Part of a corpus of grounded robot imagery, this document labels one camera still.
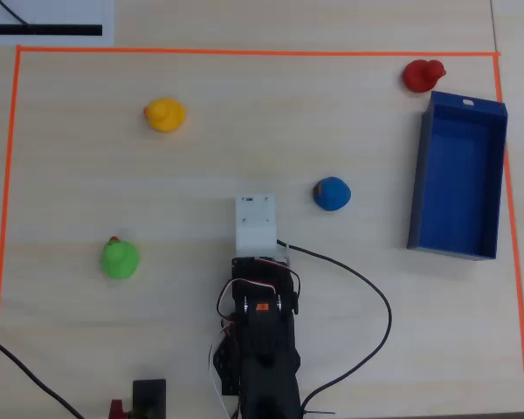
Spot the green rubber duck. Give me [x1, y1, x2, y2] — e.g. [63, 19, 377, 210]
[99, 236, 141, 280]

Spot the thick black cable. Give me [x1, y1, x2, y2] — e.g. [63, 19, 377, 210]
[0, 330, 86, 419]

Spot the small black box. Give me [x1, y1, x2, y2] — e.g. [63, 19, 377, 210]
[131, 378, 168, 419]

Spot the red clamp knob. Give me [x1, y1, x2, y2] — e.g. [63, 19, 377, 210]
[108, 397, 128, 419]

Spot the white paper with black bar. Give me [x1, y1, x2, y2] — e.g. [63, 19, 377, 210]
[0, 0, 115, 46]

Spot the red rubber duck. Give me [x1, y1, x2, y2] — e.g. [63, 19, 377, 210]
[403, 59, 447, 93]

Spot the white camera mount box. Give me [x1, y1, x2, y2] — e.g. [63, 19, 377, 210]
[234, 193, 278, 257]

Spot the blue rubber duck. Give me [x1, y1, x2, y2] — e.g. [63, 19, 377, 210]
[313, 175, 352, 213]

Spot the black camera cable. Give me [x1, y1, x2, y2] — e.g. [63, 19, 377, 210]
[275, 238, 393, 419]

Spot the blue plastic box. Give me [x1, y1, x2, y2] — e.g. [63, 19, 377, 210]
[406, 90, 509, 262]

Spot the yellow rubber duck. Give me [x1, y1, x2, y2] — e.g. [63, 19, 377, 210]
[143, 97, 187, 133]

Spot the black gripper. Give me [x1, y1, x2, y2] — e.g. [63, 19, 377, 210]
[231, 256, 301, 315]

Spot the orange tape strip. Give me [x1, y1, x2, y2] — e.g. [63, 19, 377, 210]
[16, 45, 502, 58]
[0, 45, 23, 419]
[492, 52, 524, 413]

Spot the thin black cable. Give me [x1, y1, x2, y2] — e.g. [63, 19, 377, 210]
[0, 0, 32, 26]

